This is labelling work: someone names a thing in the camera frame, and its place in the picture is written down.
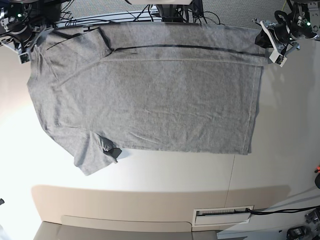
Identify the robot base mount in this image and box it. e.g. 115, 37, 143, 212
151, 4, 192, 23

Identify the grey T-shirt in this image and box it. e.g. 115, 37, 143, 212
27, 22, 267, 175

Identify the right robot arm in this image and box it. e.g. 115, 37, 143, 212
0, 0, 65, 54

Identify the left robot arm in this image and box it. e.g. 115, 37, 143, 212
253, 0, 320, 55

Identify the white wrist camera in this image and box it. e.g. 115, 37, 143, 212
269, 49, 287, 67
18, 52, 30, 64

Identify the black device bottom right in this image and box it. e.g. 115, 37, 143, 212
286, 226, 308, 240

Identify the black cable at grommet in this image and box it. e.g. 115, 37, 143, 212
234, 206, 320, 216

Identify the white table cable grommet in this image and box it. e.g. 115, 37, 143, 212
192, 205, 254, 227

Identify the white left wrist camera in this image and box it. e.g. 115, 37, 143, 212
269, 49, 287, 67

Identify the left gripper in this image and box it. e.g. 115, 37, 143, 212
253, 19, 290, 54

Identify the orange black object right edge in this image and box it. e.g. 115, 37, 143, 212
314, 166, 320, 173

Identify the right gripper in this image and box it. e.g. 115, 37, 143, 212
9, 24, 53, 54

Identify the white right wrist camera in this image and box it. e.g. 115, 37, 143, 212
18, 52, 30, 64

